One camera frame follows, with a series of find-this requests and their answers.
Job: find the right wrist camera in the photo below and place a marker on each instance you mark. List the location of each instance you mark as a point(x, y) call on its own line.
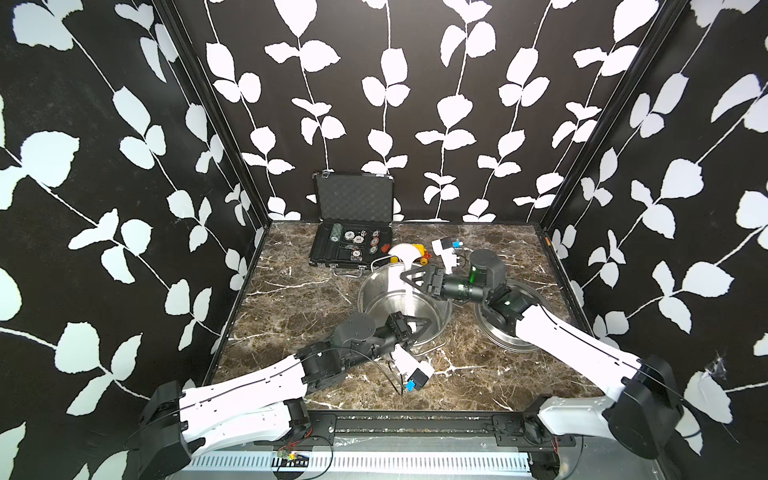
point(446, 248)

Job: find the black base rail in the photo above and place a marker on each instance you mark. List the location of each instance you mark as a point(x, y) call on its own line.
point(505, 429)

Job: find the stainless steel pot lid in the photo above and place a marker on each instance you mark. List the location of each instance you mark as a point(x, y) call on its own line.
point(498, 316)

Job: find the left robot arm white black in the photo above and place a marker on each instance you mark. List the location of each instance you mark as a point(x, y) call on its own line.
point(178, 425)

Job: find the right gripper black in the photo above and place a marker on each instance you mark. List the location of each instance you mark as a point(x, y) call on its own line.
point(434, 286)

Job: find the yellow red toy car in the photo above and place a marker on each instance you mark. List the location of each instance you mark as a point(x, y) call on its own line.
point(425, 258)

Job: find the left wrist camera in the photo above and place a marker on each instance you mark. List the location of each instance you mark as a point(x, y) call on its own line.
point(415, 374)

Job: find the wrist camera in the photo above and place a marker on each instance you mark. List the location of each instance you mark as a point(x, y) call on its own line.
point(446, 248)
point(415, 374)

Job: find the white perforated strip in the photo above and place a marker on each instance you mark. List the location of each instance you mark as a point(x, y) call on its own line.
point(469, 463)

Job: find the white plastic ladle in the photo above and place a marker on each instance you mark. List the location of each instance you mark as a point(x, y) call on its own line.
point(407, 254)

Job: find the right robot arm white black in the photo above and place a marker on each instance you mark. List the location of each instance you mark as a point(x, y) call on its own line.
point(640, 404)

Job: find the black poker chip case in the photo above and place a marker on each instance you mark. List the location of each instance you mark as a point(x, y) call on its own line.
point(363, 203)

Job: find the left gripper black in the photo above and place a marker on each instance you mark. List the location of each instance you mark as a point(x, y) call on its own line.
point(396, 324)

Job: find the blue green chip stack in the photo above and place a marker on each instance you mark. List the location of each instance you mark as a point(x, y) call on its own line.
point(336, 231)

